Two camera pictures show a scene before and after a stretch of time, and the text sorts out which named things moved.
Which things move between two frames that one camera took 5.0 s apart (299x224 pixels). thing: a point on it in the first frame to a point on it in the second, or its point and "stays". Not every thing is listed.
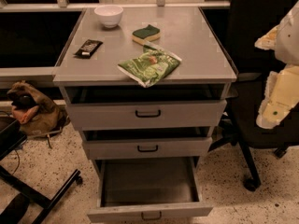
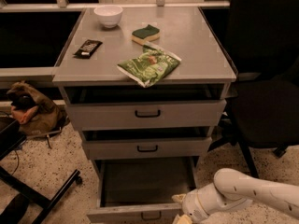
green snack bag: (155, 64) stays
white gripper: (289, 42) to (191, 206)
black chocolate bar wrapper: (88, 49) stays
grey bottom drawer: (150, 189) stays
